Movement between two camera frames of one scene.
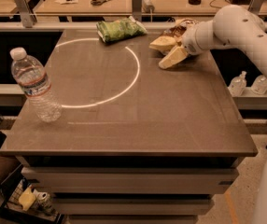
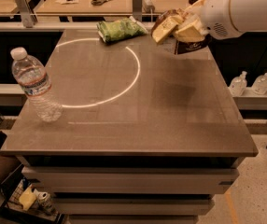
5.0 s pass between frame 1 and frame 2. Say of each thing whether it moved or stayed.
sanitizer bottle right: stayed
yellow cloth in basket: stayed
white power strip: stayed
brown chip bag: moved
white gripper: moved
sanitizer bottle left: stayed
